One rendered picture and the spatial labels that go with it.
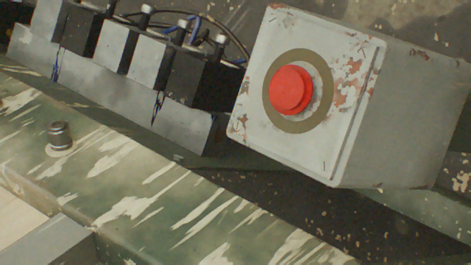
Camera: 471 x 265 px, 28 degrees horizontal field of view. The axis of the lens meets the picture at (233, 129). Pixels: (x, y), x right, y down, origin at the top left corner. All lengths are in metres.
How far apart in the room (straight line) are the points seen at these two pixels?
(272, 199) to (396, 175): 1.10
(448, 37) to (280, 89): 1.01
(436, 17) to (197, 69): 0.79
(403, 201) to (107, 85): 0.59
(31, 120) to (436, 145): 0.47
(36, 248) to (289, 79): 0.32
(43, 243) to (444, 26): 1.00
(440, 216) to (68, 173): 0.71
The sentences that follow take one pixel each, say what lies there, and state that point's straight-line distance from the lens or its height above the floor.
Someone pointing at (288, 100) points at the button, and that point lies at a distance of 0.73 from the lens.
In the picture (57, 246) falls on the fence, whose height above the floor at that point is 0.93.
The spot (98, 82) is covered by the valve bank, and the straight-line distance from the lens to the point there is 1.16.
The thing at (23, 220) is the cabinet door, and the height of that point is 0.91.
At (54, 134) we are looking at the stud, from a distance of 1.00.
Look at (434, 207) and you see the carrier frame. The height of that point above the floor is 0.18.
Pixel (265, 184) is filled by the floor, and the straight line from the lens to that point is 1.90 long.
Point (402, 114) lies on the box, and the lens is 0.77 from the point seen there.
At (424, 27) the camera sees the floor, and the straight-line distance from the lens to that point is 1.75.
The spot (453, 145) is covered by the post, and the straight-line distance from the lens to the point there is 0.95.
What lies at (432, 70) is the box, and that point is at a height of 0.84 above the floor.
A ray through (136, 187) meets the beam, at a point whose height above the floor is 0.85.
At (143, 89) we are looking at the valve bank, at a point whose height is 0.74.
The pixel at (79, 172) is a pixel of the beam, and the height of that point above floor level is 0.87.
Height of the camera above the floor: 1.55
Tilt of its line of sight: 52 degrees down
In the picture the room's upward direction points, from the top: 84 degrees counter-clockwise
